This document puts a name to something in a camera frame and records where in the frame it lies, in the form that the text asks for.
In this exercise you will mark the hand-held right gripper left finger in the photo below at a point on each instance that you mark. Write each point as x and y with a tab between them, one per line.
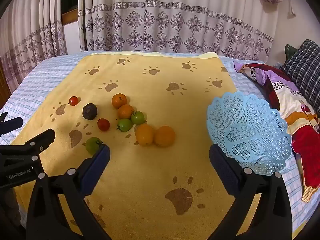
98	163

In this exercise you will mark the colourful floral quilt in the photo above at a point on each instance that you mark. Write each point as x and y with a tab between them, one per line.
300	130

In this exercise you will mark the yellow paw-print towel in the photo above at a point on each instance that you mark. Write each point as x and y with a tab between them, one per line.
155	80

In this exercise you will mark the brown wooden window rail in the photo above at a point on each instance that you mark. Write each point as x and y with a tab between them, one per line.
70	16

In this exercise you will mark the green tomato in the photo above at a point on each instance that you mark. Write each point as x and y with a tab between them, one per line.
138	117
125	124
92	144

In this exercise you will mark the dark purple passion fruit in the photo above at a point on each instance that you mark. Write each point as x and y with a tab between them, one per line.
89	111

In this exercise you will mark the red cherry tomato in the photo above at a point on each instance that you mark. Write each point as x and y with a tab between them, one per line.
73	100

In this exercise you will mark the large orange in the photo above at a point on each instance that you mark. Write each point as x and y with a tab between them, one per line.
144	134
164	136

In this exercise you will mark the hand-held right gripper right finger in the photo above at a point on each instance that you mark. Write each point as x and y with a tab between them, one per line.
222	170

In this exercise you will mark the dark green cloth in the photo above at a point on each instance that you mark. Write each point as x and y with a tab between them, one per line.
291	51

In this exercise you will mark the white patterned curtain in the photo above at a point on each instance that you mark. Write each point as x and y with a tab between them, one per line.
37	30
175	17

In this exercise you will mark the blue plastic lattice basket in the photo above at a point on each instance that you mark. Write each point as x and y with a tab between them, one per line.
250	130

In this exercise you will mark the small orange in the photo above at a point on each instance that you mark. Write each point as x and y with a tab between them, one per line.
125	111
119	100

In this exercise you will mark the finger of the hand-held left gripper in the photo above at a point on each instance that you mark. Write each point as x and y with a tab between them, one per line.
37	141
11	126

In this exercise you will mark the dark plaid pillow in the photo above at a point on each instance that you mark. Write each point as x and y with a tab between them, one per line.
305	65

